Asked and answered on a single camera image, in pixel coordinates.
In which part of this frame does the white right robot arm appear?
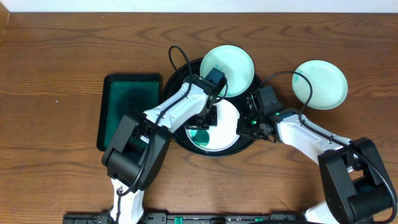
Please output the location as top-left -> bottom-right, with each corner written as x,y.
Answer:
236,86 -> 397,223

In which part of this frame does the dark green rectangular water tray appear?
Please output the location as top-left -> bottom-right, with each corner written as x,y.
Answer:
96,73 -> 162,151

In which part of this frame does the round black serving tray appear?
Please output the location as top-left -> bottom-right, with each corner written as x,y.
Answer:
160,65 -> 261,157

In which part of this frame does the white plate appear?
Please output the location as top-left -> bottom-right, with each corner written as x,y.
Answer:
185,100 -> 240,152

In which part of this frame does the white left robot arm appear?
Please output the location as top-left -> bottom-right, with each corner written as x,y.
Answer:
102,68 -> 227,223

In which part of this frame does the green scrubbing sponge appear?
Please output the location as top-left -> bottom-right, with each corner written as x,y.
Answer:
189,129 -> 210,146

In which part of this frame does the pale green rear plate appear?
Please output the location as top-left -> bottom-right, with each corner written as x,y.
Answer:
200,45 -> 254,98

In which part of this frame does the mint green plate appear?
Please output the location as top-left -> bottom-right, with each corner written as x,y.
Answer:
295,60 -> 348,110

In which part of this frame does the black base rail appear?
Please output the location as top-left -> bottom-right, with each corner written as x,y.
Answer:
62,213 -> 308,224

